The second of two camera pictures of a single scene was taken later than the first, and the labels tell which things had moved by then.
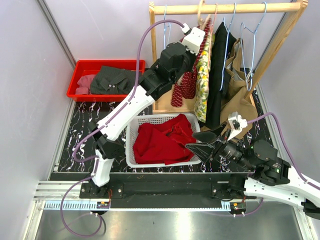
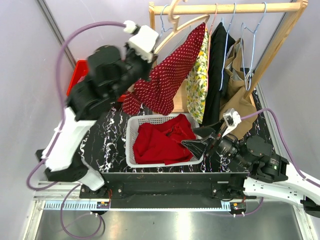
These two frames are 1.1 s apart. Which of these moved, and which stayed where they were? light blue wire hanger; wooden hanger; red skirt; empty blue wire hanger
Moved: light blue wire hanger; wooden hanger
Stayed: empty blue wire hanger; red skirt
